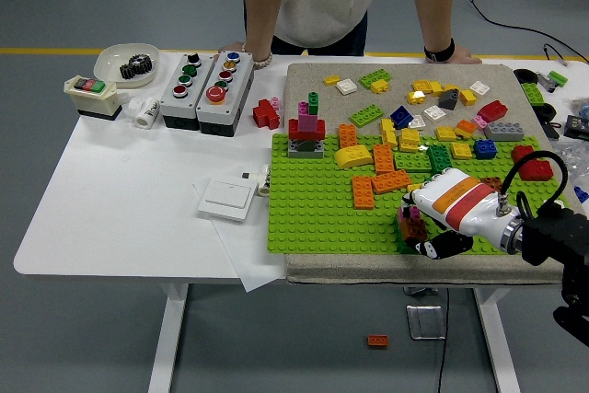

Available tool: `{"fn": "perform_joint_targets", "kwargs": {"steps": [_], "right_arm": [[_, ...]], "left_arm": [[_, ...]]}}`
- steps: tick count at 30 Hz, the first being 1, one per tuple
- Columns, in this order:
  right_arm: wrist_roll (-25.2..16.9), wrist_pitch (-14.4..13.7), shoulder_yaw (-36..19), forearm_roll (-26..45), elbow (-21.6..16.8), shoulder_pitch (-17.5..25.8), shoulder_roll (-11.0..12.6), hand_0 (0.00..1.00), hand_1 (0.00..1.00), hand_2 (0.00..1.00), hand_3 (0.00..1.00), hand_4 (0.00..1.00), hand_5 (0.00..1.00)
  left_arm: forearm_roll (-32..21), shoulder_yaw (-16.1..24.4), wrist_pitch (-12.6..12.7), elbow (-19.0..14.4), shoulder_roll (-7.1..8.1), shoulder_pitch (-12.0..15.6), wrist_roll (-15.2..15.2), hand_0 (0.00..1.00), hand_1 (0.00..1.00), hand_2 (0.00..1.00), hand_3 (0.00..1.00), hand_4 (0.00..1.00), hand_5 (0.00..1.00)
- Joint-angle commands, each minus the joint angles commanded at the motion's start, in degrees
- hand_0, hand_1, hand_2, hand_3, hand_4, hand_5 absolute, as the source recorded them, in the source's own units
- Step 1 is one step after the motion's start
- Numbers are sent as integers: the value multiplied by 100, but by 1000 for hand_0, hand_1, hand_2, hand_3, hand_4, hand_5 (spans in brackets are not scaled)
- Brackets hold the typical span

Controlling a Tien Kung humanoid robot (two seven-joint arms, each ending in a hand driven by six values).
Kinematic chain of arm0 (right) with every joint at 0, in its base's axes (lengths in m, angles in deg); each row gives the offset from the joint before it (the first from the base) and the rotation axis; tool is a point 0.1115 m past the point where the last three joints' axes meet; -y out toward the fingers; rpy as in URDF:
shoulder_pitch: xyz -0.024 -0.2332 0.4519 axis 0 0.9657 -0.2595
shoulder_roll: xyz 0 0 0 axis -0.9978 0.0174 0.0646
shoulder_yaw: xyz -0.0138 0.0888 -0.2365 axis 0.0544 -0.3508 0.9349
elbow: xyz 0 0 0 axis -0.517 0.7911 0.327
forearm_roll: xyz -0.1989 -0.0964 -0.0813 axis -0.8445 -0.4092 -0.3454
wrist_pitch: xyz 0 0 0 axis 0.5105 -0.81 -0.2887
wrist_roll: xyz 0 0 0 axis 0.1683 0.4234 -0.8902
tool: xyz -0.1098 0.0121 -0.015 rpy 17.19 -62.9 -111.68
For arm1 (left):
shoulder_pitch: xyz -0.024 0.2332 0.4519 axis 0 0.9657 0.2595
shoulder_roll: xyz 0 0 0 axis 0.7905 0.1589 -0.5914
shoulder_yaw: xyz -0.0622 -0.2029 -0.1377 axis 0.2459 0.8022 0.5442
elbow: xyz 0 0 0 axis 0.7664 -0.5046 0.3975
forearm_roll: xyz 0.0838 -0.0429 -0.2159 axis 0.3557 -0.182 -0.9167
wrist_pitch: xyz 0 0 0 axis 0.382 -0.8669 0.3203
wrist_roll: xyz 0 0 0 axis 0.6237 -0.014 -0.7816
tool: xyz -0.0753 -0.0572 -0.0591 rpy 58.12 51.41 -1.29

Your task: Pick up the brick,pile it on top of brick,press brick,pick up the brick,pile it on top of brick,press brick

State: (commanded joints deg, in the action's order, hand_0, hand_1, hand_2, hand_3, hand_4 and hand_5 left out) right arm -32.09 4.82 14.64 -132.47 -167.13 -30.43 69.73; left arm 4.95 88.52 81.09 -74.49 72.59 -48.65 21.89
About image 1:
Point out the person's right hand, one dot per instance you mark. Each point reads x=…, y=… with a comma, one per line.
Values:
x=234, y=47

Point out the person's left hand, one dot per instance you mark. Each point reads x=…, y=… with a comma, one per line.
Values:
x=465, y=56

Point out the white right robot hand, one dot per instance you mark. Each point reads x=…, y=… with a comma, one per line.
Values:
x=460, y=204

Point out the dark green long brick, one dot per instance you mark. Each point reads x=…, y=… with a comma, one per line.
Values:
x=441, y=158

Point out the brown square brick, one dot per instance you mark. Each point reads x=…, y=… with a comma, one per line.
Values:
x=414, y=228
x=492, y=182

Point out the blue square brick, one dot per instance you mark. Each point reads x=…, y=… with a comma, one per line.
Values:
x=485, y=149

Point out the grey long brick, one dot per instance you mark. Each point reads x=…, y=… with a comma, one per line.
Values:
x=504, y=130

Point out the green studded baseplate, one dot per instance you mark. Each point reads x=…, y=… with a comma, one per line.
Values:
x=322, y=209

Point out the person's left forearm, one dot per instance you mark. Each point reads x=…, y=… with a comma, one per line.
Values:
x=432, y=11

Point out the white tile brick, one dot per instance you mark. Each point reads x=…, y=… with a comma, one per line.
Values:
x=434, y=113
x=416, y=122
x=346, y=86
x=480, y=87

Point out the yellow square brick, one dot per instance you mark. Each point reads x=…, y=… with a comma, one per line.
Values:
x=416, y=97
x=461, y=150
x=468, y=97
x=421, y=85
x=436, y=88
x=414, y=188

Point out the dark grey slope brick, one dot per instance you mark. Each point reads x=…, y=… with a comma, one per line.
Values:
x=448, y=99

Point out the red rounded brick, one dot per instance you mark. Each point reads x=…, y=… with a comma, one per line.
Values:
x=492, y=111

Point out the lime long brick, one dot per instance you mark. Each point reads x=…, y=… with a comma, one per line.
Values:
x=366, y=115
x=412, y=163
x=373, y=76

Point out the orange small brick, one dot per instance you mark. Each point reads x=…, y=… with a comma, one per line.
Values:
x=466, y=127

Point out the yellow flat brick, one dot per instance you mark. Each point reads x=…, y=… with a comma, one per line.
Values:
x=445, y=134

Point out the red brick cluster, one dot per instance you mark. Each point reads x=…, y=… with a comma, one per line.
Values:
x=263, y=113

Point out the orange long brick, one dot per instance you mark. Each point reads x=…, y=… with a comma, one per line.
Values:
x=383, y=158
x=391, y=181
x=362, y=192
x=348, y=135

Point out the red square brick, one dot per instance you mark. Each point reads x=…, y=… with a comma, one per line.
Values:
x=522, y=153

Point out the red long brick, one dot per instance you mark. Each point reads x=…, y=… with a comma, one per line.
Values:
x=536, y=170

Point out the blue brick with circle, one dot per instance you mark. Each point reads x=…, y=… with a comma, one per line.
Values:
x=401, y=117

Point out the small yellow brick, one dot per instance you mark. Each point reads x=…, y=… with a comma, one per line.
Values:
x=332, y=80
x=379, y=86

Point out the small pink tower brick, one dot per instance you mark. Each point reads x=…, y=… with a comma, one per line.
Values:
x=303, y=108

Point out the small lime brick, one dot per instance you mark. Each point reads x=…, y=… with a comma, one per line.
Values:
x=557, y=77

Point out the narrow green tower brick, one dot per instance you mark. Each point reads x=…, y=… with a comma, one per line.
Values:
x=313, y=103

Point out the red tower brick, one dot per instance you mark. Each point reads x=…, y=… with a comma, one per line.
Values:
x=294, y=128

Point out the narrow yellow brick stack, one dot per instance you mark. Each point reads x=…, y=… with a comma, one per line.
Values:
x=388, y=131

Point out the yellow curved brick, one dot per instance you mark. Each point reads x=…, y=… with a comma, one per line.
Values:
x=353, y=156

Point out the grey tower base brick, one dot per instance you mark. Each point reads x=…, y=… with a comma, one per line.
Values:
x=306, y=151

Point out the black wrist watch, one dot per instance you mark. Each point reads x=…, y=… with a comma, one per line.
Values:
x=439, y=53

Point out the grey emergency stop control box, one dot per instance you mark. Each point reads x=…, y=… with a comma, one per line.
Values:
x=240, y=84

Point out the grey four-button control box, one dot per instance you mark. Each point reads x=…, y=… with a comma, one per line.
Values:
x=199, y=84

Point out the lime studded plate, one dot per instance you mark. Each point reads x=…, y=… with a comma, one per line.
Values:
x=533, y=94

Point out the grey clear part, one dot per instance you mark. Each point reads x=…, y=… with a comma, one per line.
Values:
x=545, y=81

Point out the black tape roll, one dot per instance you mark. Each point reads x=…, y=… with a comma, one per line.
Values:
x=547, y=111

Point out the black gear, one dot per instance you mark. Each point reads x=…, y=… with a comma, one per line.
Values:
x=135, y=66

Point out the white pipe fitting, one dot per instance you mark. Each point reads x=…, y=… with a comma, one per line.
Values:
x=146, y=113

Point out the small black part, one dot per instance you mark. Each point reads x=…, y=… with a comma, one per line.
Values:
x=550, y=130

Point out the metal floor plate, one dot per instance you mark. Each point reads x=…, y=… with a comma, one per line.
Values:
x=425, y=321

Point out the clear plastic bag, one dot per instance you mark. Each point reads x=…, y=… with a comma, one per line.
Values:
x=575, y=153

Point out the clear bag of blue parts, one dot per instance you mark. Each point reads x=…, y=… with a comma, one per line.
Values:
x=580, y=107

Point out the white bowl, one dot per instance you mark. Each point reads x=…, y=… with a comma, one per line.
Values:
x=108, y=61

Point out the black electronic device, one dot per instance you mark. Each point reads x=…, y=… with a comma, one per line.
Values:
x=577, y=127

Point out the white labelled tube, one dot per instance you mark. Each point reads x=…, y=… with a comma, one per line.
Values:
x=263, y=183

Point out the white table leg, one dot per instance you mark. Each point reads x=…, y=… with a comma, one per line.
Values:
x=497, y=342
x=168, y=342

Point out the white paper sheet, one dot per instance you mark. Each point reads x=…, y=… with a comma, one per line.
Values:
x=250, y=269

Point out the grey under-table bracket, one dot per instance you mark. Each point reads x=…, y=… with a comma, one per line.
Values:
x=421, y=292

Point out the cream red-green switch box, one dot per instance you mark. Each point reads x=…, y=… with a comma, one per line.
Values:
x=92, y=100

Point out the white wall switch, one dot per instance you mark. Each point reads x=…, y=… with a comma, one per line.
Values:
x=225, y=202

